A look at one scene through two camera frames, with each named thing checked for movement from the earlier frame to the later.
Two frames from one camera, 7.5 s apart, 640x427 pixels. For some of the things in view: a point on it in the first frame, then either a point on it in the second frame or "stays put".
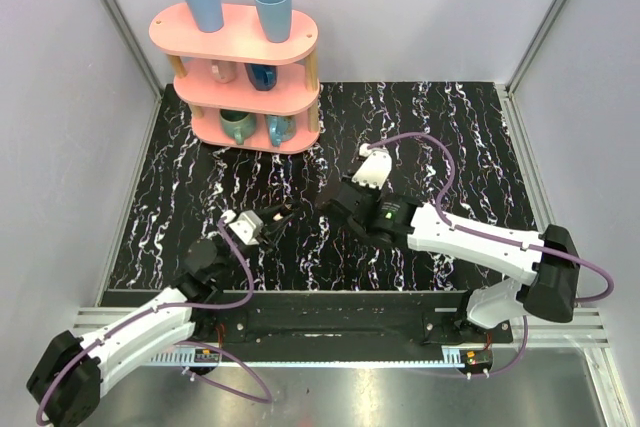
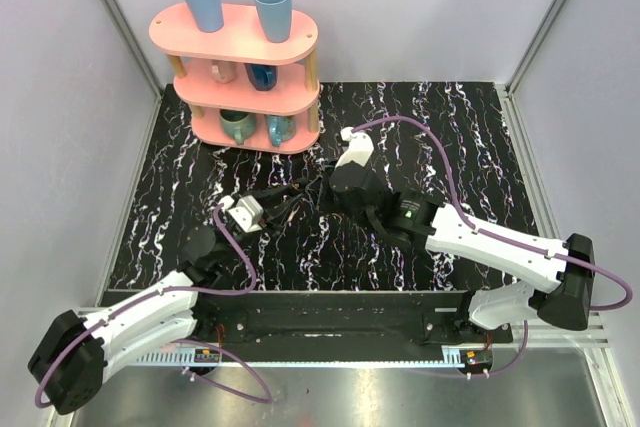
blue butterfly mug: [282, 128] stays put
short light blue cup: [274, 5] stays put
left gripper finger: [280, 210] -> [270, 197]
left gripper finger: [277, 235] -> [276, 222]
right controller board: [476, 359] stays put
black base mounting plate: [408, 321] stays put
